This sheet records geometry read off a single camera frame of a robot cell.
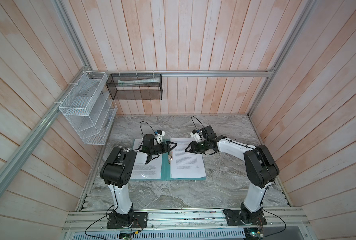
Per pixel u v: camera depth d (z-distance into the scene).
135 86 1.06
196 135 0.88
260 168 0.50
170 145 0.86
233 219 0.73
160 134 0.90
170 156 0.96
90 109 0.72
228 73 1.80
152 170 0.90
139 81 0.90
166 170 0.90
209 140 0.76
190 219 0.75
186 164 0.93
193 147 0.84
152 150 0.82
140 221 0.73
